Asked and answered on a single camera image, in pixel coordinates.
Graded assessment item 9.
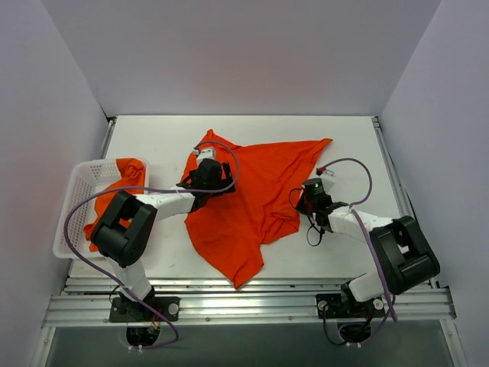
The orange t-shirt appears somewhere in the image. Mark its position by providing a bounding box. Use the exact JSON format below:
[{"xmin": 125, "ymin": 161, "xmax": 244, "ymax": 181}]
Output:
[
  {"xmin": 83, "ymin": 158, "xmax": 146, "ymax": 252},
  {"xmin": 185, "ymin": 130, "xmax": 332, "ymax": 288}
]

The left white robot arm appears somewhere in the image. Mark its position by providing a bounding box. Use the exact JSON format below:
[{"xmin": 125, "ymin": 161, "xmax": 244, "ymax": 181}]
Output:
[{"xmin": 90, "ymin": 158, "xmax": 235, "ymax": 320}]

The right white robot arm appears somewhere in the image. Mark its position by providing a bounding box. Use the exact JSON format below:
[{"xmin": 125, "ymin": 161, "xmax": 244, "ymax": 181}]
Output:
[{"xmin": 295, "ymin": 178, "xmax": 440, "ymax": 316}]

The orange t-shirt in basket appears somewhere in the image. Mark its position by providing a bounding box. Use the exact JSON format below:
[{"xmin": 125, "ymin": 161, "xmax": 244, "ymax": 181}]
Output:
[{"xmin": 83, "ymin": 158, "xmax": 146, "ymax": 252}]

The white plastic basket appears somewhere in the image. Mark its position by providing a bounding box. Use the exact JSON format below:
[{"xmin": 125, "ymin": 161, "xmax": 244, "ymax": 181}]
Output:
[{"xmin": 53, "ymin": 158, "xmax": 149, "ymax": 259}]

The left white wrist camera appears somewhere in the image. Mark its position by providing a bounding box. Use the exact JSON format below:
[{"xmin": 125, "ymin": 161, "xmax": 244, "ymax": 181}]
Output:
[{"xmin": 193, "ymin": 147, "xmax": 215, "ymax": 165}]

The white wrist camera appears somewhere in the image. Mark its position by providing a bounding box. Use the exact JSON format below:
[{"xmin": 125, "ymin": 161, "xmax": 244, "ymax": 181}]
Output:
[
  {"xmin": 316, "ymin": 167, "xmax": 336, "ymax": 193},
  {"xmin": 193, "ymin": 147, "xmax": 215, "ymax": 165}
]

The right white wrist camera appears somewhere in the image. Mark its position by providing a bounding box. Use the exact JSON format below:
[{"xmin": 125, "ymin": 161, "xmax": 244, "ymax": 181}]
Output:
[{"xmin": 316, "ymin": 167, "xmax": 336, "ymax": 193}]

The right black thin cable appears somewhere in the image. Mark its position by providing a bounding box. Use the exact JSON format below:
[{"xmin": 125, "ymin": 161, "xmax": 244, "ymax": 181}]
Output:
[{"xmin": 288, "ymin": 187, "xmax": 329, "ymax": 247}]

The right aluminium side rail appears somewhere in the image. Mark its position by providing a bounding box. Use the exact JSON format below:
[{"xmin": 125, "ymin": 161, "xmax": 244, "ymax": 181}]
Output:
[{"xmin": 371, "ymin": 116, "xmax": 416, "ymax": 219}]

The aluminium side rail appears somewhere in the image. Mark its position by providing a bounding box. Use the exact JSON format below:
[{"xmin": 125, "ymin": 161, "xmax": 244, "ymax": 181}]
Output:
[
  {"xmin": 99, "ymin": 116, "xmax": 117, "ymax": 159},
  {"xmin": 371, "ymin": 116, "xmax": 416, "ymax": 219}
]

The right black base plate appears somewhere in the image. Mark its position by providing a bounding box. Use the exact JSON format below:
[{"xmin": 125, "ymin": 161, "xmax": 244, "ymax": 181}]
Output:
[{"xmin": 315, "ymin": 293, "xmax": 386, "ymax": 320}]

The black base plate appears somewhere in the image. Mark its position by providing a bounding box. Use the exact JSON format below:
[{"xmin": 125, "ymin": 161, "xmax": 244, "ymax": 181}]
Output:
[
  {"xmin": 108, "ymin": 295, "xmax": 180, "ymax": 323},
  {"xmin": 315, "ymin": 293, "xmax": 386, "ymax": 320}
]

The left aluminium side rail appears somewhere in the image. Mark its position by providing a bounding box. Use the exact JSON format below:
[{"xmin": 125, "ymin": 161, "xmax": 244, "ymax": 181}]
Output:
[{"xmin": 99, "ymin": 116, "xmax": 117, "ymax": 159}]

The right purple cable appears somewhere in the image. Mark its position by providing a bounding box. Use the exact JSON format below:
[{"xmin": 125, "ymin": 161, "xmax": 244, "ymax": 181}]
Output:
[{"xmin": 324, "ymin": 157, "xmax": 399, "ymax": 343}]

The purple cable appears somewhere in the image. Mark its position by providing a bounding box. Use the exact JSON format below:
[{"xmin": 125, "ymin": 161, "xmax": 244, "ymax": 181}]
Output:
[
  {"xmin": 63, "ymin": 140, "xmax": 241, "ymax": 349},
  {"xmin": 324, "ymin": 157, "xmax": 399, "ymax": 343}
]

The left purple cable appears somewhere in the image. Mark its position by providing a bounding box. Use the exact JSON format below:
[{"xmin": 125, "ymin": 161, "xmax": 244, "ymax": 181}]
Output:
[{"xmin": 63, "ymin": 140, "xmax": 241, "ymax": 349}]

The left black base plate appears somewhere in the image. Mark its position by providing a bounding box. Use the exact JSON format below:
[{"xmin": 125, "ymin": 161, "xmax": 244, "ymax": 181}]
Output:
[{"xmin": 108, "ymin": 295, "xmax": 180, "ymax": 323}]

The aluminium front rail frame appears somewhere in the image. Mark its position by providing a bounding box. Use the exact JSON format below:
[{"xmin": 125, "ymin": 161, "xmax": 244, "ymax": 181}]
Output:
[{"xmin": 43, "ymin": 278, "xmax": 456, "ymax": 327}]

